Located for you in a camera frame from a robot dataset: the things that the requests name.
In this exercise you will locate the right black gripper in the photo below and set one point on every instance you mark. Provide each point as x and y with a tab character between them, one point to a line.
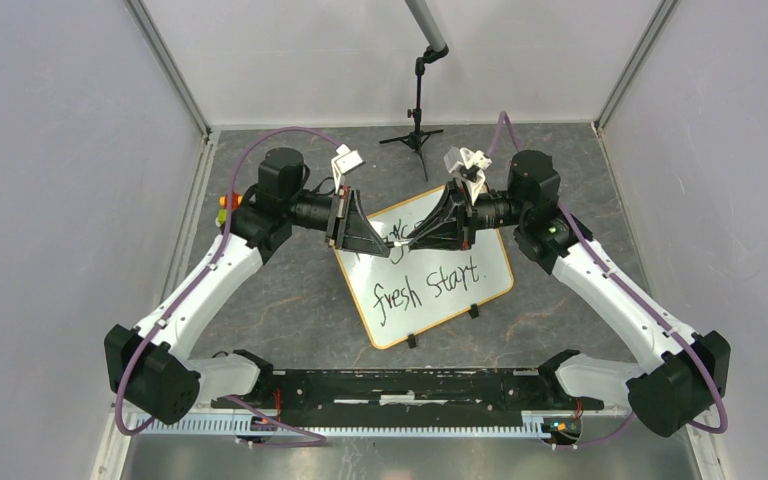
443	229

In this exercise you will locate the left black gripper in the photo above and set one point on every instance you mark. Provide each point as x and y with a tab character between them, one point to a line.
355	233

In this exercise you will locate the yellow framed whiteboard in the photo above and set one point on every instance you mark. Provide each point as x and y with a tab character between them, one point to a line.
412	291

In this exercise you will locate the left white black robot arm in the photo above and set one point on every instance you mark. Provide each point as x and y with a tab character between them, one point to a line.
150	367

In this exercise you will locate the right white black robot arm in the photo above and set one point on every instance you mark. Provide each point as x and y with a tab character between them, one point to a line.
675	375

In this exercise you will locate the colourful toy block car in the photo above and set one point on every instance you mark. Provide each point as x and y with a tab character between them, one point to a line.
227	204

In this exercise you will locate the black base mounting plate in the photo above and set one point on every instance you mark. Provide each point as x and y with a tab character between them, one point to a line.
428	397

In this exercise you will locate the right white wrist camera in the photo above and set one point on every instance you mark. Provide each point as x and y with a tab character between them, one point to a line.
468	166

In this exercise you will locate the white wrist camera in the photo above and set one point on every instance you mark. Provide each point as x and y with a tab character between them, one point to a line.
468	166
344	162

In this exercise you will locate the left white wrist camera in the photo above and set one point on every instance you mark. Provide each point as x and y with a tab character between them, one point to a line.
344	162

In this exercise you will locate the black tripod camera stand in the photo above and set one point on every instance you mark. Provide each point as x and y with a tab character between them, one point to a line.
416	138

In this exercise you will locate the slotted aluminium cable rail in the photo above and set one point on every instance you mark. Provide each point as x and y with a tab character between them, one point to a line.
242	423

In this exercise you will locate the grey camera boom pole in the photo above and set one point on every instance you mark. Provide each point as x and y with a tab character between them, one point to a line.
424	19

